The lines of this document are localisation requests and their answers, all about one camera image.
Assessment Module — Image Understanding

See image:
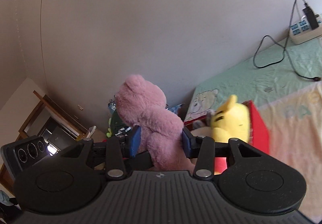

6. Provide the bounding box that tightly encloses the yellow tiger plush toy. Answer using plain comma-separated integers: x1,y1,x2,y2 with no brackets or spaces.
207,94,251,143

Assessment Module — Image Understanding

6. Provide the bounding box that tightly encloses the pink bear plush toy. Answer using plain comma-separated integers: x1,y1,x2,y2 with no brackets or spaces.
115,75,195,173

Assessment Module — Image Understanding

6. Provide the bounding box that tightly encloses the white bunny plush toy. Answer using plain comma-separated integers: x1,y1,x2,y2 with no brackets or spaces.
191,110,215,137

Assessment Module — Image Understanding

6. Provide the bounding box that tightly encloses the pile of clothes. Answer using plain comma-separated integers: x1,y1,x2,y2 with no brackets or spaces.
105,99,185,139

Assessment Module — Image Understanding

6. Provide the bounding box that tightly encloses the red cardboard box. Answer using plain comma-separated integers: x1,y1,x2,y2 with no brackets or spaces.
183,99,270,176

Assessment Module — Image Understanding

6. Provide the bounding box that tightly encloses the cartoon bear bed sheet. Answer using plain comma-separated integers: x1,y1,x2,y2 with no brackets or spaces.
186,38,321,222

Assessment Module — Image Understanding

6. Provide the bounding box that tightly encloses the white power strip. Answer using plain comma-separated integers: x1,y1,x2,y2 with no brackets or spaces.
289,14,322,45

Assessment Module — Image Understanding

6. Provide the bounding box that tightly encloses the black charger plug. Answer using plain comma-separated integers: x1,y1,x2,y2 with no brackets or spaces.
302,3,319,30

